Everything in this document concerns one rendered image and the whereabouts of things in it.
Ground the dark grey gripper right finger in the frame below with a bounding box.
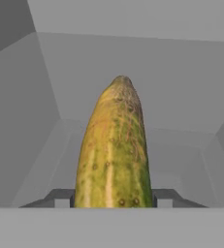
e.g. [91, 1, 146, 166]
[151, 188, 208, 209]

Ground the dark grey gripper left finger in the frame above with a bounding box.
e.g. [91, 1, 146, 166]
[18, 188, 77, 209]

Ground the yellow-green cucumber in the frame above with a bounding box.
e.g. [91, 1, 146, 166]
[73, 75, 154, 209]

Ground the grey tupperware container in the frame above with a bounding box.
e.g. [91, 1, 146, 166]
[0, 0, 224, 209]

